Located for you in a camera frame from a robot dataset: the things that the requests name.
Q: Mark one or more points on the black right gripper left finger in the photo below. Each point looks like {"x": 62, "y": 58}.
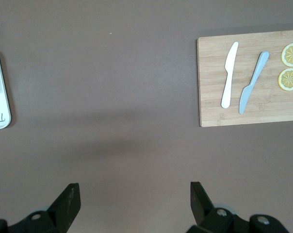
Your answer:
{"x": 66, "y": 206}

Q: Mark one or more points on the white plastic knife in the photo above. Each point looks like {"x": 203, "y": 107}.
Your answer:
{"x": 230, "y": 70}

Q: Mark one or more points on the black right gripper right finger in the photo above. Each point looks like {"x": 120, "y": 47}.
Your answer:
{"x": 202, "y": 208}

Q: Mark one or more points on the bamboo cutting board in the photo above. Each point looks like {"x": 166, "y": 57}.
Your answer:
{"x": 263, "y": 106}

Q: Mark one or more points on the yellow lemon slice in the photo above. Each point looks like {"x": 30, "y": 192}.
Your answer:
{"x": 292, "y": 54}
{"x": 289, "y": 79}

